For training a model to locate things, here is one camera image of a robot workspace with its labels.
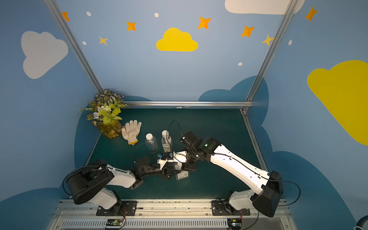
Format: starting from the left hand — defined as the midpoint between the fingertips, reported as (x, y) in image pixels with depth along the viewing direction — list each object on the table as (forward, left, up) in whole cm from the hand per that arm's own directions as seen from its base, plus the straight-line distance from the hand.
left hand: (180, 165), depth 77 cm
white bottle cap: (+16, +20, +3) cm, 26 cm away
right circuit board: (-25, -29, -14) cm, 40 cm away
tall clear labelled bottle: (+20, +10, -8) cm, 24 cm away
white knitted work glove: (+30, +38, -11) cm, 49 cm away
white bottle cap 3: (0, 0, +3) cm, 3 cm away
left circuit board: (-25, +33, -14) cm, 44 cm away
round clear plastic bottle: (+15, +19, -3) cm, 24 cm away
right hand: (+2, -3, +5) cm, 6 cm away
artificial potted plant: (+27, +47, +11) cm, 55 cm away
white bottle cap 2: (+17, +10, +7) cm, 21 cm away
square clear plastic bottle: (-3, -1, -7) cm, 7 cm away
